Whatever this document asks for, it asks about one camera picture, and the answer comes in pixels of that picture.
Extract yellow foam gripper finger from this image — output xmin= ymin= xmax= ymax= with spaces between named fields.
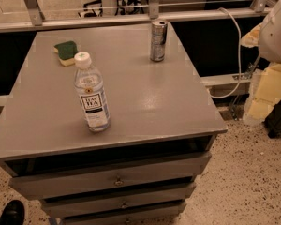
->
xmin=243 ymin=63 xmax=281 ymax=126
xmin=241 ymin=24 xmax=261 ymax=48

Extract clear plastic tea bottle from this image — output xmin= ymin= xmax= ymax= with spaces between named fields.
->
xmin=74 ymin=52 xmax=111 ymax=132

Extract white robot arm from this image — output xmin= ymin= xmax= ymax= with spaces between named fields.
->
xmin=241 ymin=0 xmax=281 ymax=126

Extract silver aluminium drink can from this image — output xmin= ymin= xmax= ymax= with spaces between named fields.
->
xmin=150 ymin=20 xmax=168 ymax=62

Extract grey drawer cabinet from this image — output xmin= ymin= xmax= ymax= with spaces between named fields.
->
xmin=0 ymin=25 xmax=227 ymax=225

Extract black office chair base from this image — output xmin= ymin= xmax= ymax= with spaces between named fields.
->
xmin=79 ymin=0 xmax=143 ymax=18

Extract bottom grey drawer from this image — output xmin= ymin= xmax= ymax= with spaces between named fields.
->
xmin=63 ymin=201 xmax=186 ymax=225

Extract grey drawer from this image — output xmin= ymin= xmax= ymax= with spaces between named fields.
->
xmin=9 ymin=152 xmax=211 ymax=200
xmin=42 ymin=179 xmax=195 ymax=218
xmin=63 ymin=201 xmax=186 ymax=225

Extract green and yellow sponge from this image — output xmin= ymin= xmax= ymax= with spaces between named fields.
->
xmin=54 ymin=40 xmax=79 ymax=67

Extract top grey drawer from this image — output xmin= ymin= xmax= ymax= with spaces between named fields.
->
xmin=9 ymin=152 xmax=211 ymax=200

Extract middle grey drawer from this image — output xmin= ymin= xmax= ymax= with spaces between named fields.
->
xmin=42 ymin=179 xmax=195 ymax=218

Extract black shoe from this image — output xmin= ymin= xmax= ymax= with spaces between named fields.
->
xmin=0 ymin=200 xmax=25 ymax=225

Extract white cable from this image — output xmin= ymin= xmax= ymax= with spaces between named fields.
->
xmin=209 ymin=7 xmax=244 ymax=99

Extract metal frame rail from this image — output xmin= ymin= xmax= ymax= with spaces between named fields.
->
xmin=0 ymin=0 xmax=277 ymax=32

